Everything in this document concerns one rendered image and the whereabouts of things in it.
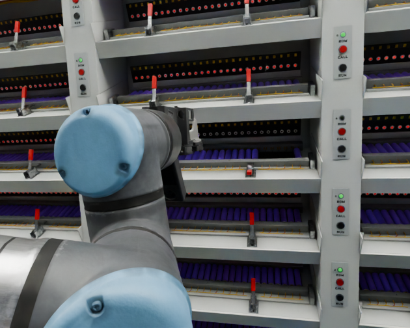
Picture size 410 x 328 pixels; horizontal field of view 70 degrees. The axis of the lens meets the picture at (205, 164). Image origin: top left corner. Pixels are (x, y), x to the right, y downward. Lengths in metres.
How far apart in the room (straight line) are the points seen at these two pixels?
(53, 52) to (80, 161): 0.74
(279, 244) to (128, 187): 0.63
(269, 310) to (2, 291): 0.82
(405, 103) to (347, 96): 0.13
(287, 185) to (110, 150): 0.59
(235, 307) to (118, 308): 0.80
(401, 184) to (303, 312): 0.43
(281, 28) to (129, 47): 0.41
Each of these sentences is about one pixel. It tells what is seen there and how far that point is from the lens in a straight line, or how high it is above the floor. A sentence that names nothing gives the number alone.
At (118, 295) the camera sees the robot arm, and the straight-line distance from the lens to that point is 0.18.
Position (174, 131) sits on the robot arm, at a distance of 0.41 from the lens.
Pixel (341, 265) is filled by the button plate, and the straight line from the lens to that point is 0.89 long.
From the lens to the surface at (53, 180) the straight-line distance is 1.03.
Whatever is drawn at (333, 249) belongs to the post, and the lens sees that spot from 0.87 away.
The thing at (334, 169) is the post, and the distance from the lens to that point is 0.82.
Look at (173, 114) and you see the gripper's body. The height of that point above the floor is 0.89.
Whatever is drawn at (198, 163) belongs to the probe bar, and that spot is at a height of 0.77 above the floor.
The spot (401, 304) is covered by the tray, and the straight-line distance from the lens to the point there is 1.06.
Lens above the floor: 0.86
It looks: 7 degrees down
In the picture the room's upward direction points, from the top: 2 degrees counter-clockwise
